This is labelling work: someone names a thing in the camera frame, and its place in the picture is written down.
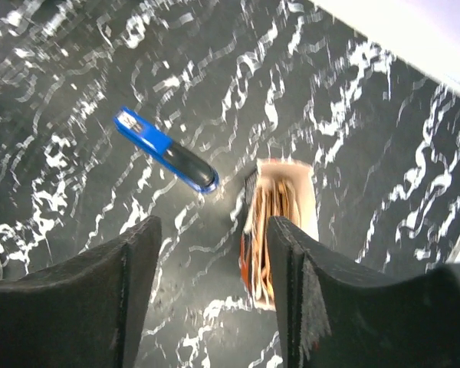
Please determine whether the coffee filter packet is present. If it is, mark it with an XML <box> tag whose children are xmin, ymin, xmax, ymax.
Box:
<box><xmin>239</xmin><ymin>159</ymin><xmax>319</xmax><ymax>311</ymax></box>

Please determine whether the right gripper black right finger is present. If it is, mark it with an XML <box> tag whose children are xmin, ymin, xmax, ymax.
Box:
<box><xmin>267</xmin><ymin>217</ymin><xmax>460</xmax><ymax>367</ymax></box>

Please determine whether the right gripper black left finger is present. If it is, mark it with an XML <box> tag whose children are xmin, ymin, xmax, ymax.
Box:
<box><xmin>0</xmin><ymin>216</ymin><xmax>162</xmax><ymax>367</ymax></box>

